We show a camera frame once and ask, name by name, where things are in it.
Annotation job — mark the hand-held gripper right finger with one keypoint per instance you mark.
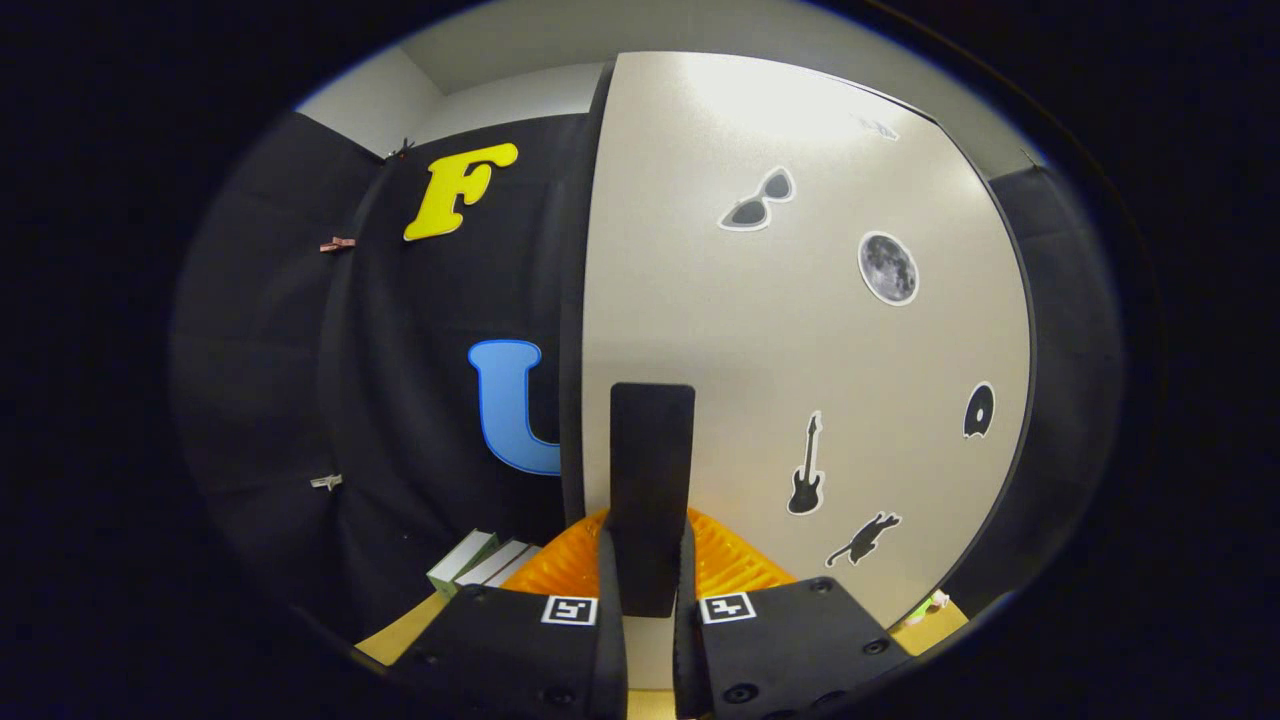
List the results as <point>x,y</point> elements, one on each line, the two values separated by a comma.
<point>686,650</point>

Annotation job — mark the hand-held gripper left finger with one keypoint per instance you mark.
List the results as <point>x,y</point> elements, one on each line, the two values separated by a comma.
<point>612,650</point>

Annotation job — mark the dark brown book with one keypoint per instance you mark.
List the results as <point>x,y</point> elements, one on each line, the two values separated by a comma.
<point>520,562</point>

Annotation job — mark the green cover book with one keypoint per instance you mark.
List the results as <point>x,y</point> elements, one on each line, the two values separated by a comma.
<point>460,560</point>

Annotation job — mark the white green plastic packet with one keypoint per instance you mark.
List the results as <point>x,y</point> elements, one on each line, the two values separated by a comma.
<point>925,605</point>

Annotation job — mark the grey cabinet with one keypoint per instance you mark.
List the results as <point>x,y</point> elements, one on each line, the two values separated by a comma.
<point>572,350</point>

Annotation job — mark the silver clip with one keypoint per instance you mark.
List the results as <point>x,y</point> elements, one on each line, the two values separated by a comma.
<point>326,482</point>

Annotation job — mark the black backdrop cloth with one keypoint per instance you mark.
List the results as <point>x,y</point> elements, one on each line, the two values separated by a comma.
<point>280,380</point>

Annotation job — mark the red clip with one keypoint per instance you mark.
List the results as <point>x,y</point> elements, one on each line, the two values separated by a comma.
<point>337,244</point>

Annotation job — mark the black binder clip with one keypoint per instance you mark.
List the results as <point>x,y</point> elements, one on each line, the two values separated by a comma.
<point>400,150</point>

